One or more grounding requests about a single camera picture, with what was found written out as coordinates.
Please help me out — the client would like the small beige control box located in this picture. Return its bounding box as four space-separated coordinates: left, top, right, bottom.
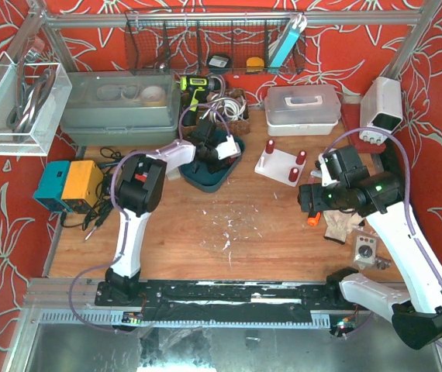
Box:
353 234 378 270

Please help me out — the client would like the yellow tape measure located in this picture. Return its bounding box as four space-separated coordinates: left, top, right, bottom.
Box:
246 57 265 74

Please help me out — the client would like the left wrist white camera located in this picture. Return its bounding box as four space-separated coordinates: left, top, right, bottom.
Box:
215 135 242 160

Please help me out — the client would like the white power supply unit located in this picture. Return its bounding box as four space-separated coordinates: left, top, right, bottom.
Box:
359 77 402 146

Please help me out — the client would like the white coiled cable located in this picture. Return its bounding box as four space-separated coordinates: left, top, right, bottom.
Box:
205 96 247 123

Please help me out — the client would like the red book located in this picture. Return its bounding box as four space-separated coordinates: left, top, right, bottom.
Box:
341 103 386 154

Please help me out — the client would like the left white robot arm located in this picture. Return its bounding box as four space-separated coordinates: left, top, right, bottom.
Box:
105 120 237 300

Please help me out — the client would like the small grey metal plate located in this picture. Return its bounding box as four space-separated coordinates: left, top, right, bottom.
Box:
166 168 181 181

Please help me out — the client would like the grey plastic toolbox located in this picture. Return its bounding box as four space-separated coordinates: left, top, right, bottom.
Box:
60 71 181 146

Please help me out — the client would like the teal plastic tray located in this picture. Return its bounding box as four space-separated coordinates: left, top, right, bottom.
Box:
179 136 246 193

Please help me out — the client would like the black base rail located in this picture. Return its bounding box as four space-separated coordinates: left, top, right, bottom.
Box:
95 280 365 325

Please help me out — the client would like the black round tin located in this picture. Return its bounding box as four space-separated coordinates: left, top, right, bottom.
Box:
206 53 232 74

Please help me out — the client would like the white peg board fixture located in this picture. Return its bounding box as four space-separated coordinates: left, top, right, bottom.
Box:
254 150 306 187

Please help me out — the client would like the yellow soldering station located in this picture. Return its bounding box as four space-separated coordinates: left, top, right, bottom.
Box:
61 160 103 214

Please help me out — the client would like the clear acrylic box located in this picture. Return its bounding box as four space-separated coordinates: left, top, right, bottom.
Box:
0 53 72 157

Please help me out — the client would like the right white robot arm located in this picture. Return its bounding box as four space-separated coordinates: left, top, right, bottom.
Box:
298 146 442 350

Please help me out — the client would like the yellow green cordless drill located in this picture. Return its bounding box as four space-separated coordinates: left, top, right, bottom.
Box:
179 75 225 126

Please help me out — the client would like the black cable bundle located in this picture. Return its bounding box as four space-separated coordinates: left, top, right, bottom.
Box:
60 146 140 242

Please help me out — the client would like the white plastic storage box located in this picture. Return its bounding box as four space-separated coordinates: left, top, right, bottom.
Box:
264 84 341 136

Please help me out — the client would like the wicker basket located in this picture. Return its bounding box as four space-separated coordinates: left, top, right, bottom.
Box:
181 88 250 136

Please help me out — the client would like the large red spring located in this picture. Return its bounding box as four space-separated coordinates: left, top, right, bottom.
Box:
295 150 306 165
265 139 275 154

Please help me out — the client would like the orange black screwdriver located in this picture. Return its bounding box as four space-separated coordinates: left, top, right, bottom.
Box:
307 212 321 226

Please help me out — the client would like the black cable duct strip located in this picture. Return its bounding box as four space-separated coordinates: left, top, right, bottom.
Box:
383 135 433 233

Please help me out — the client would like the black wire basket shelf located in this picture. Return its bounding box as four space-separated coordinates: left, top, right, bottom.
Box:
124 6 306 75

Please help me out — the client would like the teal box device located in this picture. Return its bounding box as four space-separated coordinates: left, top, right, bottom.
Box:
33 160 70 212

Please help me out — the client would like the blue white flat box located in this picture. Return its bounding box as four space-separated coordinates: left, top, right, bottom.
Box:
268 13 308 74

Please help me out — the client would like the small red spring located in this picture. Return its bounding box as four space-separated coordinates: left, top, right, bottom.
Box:
288 167 299 183

